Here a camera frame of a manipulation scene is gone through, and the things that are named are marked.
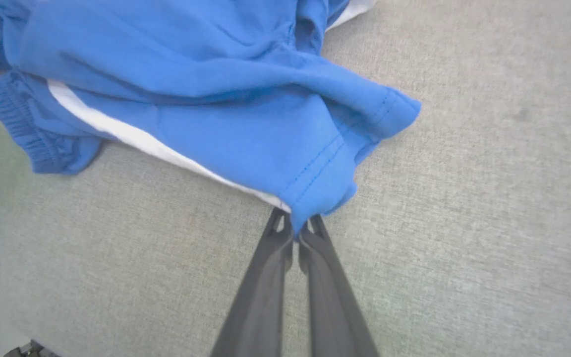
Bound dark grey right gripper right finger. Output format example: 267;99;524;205
298;214;380;357

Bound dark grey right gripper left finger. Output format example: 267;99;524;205
210;208;294;357

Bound blue shorts with white trim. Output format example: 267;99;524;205
0;0;422;234

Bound grey fabric sofa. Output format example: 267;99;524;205
0;0;571;357

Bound grey metal frame part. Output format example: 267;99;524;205
3;340;44;357

